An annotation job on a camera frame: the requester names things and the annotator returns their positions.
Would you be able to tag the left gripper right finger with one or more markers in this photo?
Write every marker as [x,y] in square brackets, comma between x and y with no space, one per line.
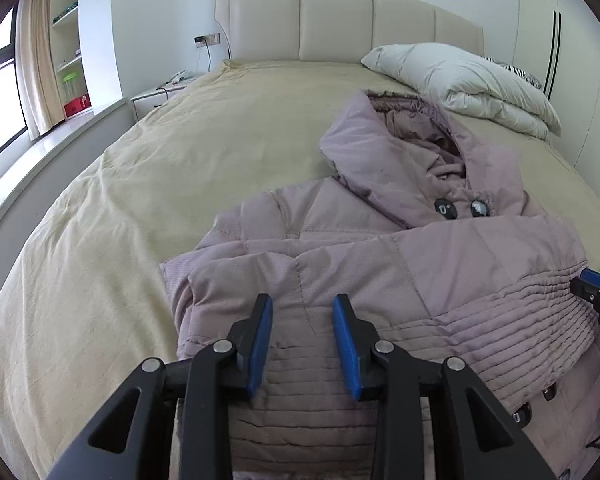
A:
[474,436]

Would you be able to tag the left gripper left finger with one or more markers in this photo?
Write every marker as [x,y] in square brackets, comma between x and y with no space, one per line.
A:
[131,435]

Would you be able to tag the mauve puffer coat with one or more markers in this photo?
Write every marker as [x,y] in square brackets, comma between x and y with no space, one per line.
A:
[431,235]

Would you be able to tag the beige bed with sheet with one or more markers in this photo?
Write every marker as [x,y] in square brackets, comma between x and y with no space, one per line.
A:
[86,300]

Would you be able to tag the zebra print pillow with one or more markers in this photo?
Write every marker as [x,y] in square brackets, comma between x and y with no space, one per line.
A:
[518,72]

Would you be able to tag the white folded duvet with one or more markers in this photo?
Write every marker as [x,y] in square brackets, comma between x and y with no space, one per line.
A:
[468,84]

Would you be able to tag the white wardrobe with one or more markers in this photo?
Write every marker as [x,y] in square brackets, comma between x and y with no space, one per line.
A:
[559,42]

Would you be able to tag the white nightstand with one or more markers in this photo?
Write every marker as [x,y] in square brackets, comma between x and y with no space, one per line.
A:
[147,101]

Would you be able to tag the red box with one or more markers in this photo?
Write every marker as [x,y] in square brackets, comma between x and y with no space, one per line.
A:
[77,105]

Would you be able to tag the beige curtain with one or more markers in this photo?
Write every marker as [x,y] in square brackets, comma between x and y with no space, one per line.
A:
[35,71]

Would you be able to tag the items on nightstand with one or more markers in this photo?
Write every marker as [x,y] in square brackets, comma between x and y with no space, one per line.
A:
[180,77]

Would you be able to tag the green container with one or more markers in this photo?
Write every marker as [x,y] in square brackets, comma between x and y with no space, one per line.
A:
[71,86]

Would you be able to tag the white shelf unit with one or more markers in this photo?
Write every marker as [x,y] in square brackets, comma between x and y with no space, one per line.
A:
[65,42]

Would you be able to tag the beige padded headboard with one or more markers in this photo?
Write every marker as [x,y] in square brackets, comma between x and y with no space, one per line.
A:
[341,31]

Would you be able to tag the wall power socket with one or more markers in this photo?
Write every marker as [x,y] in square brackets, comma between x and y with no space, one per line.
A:
[208,40]

